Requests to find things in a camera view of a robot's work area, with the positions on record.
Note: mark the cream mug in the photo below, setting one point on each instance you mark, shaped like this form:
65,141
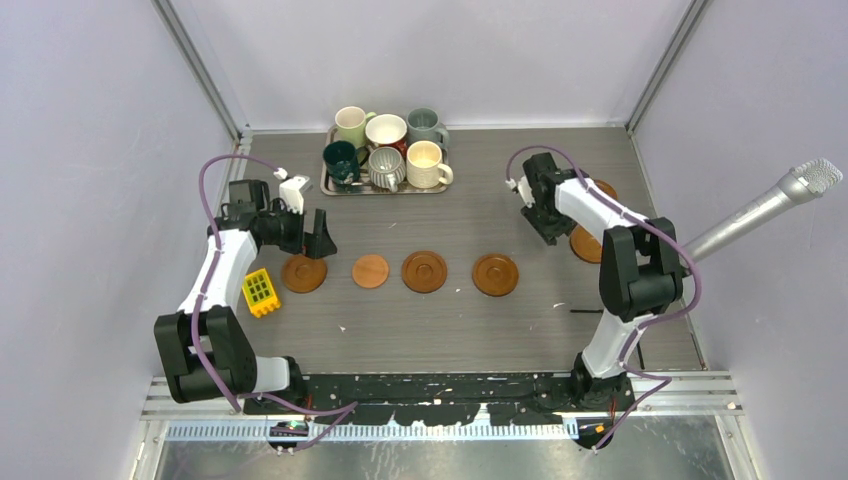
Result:
425,166

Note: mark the silver microphone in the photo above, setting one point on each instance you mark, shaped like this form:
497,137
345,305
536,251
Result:
800,185

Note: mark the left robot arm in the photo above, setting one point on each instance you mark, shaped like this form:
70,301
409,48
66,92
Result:
204,351

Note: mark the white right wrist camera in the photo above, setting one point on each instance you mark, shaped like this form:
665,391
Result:
522,188

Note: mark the grey ribbed mug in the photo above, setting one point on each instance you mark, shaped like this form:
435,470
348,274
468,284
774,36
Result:
386,168

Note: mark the black microphone stand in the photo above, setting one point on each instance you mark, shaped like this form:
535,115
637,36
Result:
586,310

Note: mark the plain light wooden coaster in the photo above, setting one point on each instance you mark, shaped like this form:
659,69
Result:
370,271

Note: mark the silver metal tray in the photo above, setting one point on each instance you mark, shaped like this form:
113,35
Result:
364,186

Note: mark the grooved wooden coaster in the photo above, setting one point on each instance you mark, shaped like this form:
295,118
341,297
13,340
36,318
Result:
585,246
606,188
495,274
301,274
424,271

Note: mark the yellow toy block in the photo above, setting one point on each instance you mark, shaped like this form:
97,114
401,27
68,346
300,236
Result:
260,294

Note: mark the red white mug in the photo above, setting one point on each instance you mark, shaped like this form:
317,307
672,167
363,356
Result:
387,130

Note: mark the light green mug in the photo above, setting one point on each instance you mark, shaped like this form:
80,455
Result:
350,124

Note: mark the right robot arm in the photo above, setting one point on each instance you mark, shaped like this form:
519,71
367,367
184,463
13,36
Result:
640,271

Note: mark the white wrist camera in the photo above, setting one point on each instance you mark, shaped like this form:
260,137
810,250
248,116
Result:
291,190
522,188

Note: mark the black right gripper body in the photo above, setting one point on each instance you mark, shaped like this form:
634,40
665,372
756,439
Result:
551,225

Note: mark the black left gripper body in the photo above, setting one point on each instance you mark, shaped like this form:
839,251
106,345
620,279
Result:
285,230

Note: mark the dark green mug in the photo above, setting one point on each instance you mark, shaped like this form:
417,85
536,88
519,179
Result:
342,160

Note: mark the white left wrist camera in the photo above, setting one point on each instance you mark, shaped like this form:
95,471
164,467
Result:
291,190

